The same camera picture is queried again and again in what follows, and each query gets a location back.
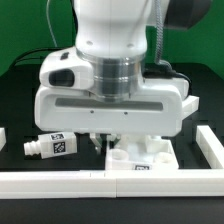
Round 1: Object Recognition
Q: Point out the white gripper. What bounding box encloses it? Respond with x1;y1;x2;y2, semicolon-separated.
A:
34;50;189;155

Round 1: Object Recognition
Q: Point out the white chair seat part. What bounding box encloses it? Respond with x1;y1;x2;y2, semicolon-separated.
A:
105;135;179;171

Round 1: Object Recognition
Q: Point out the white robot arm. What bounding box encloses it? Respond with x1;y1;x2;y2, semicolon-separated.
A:
34;0;212;137

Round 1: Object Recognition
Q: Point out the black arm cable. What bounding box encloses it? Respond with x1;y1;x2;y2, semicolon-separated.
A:
151;0;193;88

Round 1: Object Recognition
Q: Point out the white chair backrest frame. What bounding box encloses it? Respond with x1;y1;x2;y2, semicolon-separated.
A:
182;95;199;119

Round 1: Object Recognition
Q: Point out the white U-shaped fence frame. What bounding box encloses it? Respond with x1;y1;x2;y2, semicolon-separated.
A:
0;125;224;199

